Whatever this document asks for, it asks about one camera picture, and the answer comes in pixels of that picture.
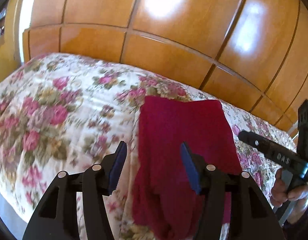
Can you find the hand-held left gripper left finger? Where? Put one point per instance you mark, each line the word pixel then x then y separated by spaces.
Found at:
pixel 119 166

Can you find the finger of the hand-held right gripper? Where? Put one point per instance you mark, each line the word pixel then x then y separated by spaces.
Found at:
pixel 251 138

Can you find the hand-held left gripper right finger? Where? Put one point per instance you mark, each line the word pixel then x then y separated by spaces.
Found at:
pixel 191 171

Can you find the dark red knit sweater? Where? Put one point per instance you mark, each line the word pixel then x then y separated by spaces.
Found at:
pixel 181 122

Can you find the person's right forearm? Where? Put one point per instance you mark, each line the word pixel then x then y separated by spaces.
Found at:
pixel 302 217

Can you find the person's right hand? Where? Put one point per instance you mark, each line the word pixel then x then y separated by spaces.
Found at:
pixel 297 192

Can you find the floral bedspread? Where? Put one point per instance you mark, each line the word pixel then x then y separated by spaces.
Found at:
pixel 56 92

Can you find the wooden wardrobe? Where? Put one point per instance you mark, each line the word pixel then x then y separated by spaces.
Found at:
pixel 168 17

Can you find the wooden glass-door cabinet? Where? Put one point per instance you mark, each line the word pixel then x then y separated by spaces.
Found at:
pixel 11 42

